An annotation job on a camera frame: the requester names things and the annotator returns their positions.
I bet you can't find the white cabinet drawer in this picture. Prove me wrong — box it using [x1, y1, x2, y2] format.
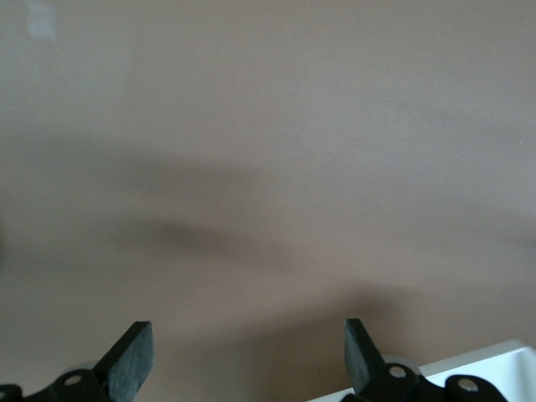
[309, 339, 536, 402]

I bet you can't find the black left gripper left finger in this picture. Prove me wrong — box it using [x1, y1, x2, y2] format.
[0, 321, 155, 402]

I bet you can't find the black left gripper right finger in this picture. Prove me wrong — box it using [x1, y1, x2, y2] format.
[341, 318, 510, 402]

